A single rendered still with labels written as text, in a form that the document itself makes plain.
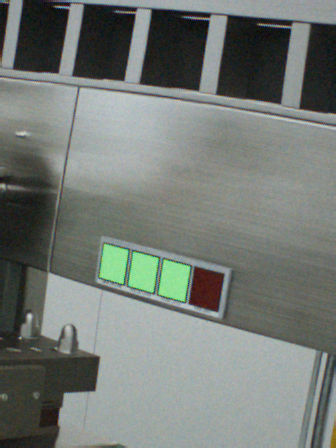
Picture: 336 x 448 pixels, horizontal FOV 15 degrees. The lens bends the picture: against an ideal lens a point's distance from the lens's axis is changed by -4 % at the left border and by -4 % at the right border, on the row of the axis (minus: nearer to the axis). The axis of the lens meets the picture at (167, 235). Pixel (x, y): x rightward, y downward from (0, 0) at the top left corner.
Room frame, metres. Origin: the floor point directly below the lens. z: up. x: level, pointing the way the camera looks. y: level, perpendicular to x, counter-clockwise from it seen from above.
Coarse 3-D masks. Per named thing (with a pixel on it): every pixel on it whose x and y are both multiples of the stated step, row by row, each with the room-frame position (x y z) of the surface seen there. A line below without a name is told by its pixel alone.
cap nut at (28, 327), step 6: (24, 312) 2.04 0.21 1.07; (30, 312) 2.04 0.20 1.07; (24, 318) 2.03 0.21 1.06; (30, 318) 2.03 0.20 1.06; (36, 318) 2.04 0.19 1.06; (24, 324) 2.03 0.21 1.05; (30, 324) 2.03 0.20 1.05; (36, 324) 2.04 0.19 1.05; (24, 330) 2.03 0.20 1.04; (30, 330) 2.03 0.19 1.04; (36, 330) 2.04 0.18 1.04; (24, 336) 2.03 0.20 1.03; (30, 336) 2.03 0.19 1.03; (36, 336) 2.04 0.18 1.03
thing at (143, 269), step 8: (136, 256) 1.90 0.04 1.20; (144, 256) 1.89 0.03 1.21; (136, 264) 1.90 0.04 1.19; (144, 264) 1.89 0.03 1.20; (152, 264) 1.88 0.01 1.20; (136, 272) 1.90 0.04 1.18; (144, 272) 1.89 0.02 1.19; (152, 272) 1.88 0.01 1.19; (136, 280) 1.90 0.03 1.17; (144, 280) 1.89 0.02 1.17; (152, 280) 1.88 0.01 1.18; (144, 288) 1.89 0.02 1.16; (152, 288) 1.88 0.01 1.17
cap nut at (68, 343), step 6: (66, 330) 1.97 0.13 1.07; (72, 330) 1.97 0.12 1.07; (60, 336) 1.98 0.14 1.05; (66, 336) 1.97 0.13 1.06; (72, 336) 1.97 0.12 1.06; (60, 342) 1.97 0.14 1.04; (66, 342) 1.97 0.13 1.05; (72, 342) 1.97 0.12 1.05; (78, 342) 1.98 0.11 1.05; (60, 348) 1.97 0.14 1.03; (66, 348) 1.97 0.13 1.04; (72, 348) 1.97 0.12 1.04
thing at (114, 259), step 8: (104, 248) 1.95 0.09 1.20; (112, 248) 1.93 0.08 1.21; (120, 248) 1.92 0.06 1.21; (104, 256) 1.94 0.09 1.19; (112, 256) 1.93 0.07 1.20; (120, 256) 1.92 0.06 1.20; (104, 264) 1.94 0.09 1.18; (112, 264) 1.93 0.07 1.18; (120, 264) 1.92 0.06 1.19; (104, 272) 1.94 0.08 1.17; (112, 272) 1.93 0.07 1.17; (120, 272) 1.92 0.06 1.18; (112, 280) 1.93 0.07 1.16; (120, 280) 1.92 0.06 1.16
